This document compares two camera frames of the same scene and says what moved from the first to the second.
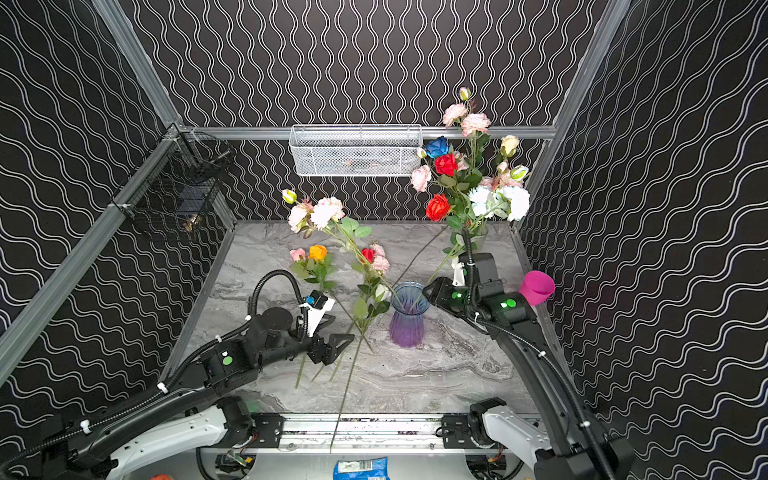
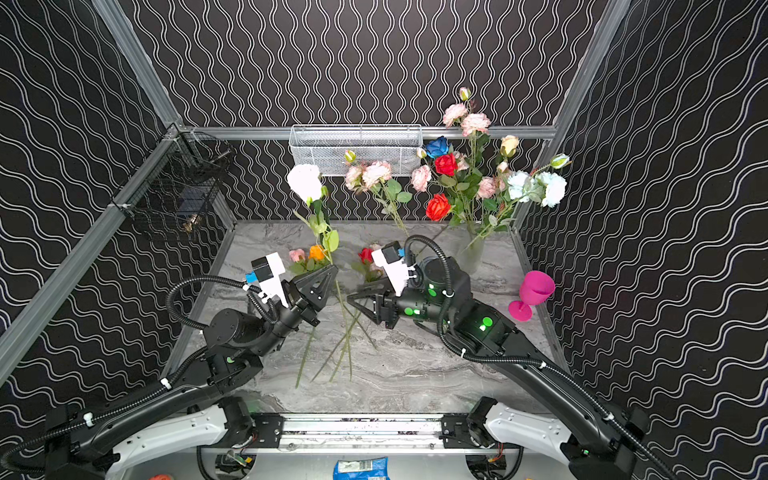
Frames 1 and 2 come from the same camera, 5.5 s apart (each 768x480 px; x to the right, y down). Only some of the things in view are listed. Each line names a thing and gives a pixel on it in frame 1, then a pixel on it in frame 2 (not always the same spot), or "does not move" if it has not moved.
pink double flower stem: x=421 y=176 does not move
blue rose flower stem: x=437 y=147 does not move
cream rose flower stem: x=509 y=144 does not move
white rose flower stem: x=377 y=303 -> x=306 y=184
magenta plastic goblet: x=537 y=287 does not move
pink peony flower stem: x=473 y=124 does not move
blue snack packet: x=362 y=469 does not move
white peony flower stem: x=510 y=202 -> x=545 y=187
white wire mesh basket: x=388 y=150 does not move
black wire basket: x=178 y=182 does not move
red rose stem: x=438 y=209 does not move
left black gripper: x=321 y=348 -> x=297 y=297
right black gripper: x=466 y=264 -> x=384 y=308
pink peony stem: x=320 y=213 -> x=375 y=177
